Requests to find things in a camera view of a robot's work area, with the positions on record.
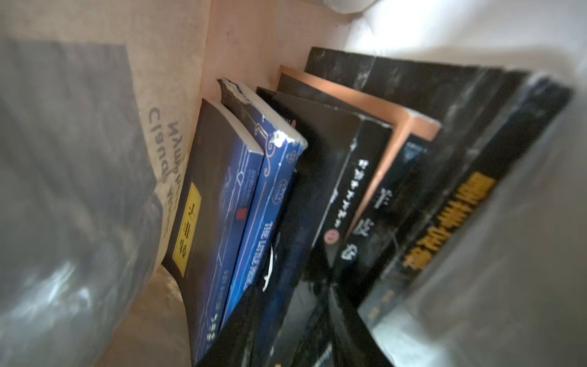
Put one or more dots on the blue Prince book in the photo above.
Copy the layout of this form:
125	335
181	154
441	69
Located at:
282	145

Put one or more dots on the thin black book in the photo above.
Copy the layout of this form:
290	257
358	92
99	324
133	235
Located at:
343	152

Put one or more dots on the bottom black book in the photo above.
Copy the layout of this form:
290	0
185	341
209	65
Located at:
489	117

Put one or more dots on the beige canvas tote bag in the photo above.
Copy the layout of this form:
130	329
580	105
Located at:
100	102

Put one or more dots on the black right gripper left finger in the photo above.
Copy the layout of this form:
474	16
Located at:
237	343

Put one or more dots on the black book yellow characters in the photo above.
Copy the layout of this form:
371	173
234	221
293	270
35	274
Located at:
387	153

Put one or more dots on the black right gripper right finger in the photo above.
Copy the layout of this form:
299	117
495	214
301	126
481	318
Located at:
353	345

